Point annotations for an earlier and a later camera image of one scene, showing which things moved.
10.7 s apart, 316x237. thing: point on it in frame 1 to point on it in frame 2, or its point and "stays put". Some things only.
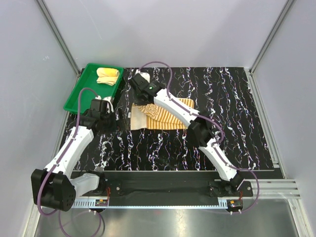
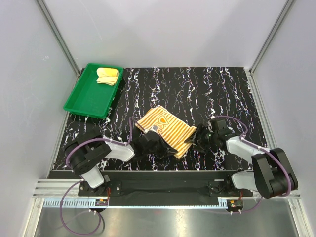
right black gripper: x=137 y=102 to x=201 y=130
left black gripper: x=113 y=128 to x=169 y=150
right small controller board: x=234 y=204 stays put
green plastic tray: x=88 y=80 stays put
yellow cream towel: x=107 y=76 stays put
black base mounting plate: x=167 y=188 stays put
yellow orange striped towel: x=149 y=117 to x=173 y=130
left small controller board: x=101 y=203 stays put
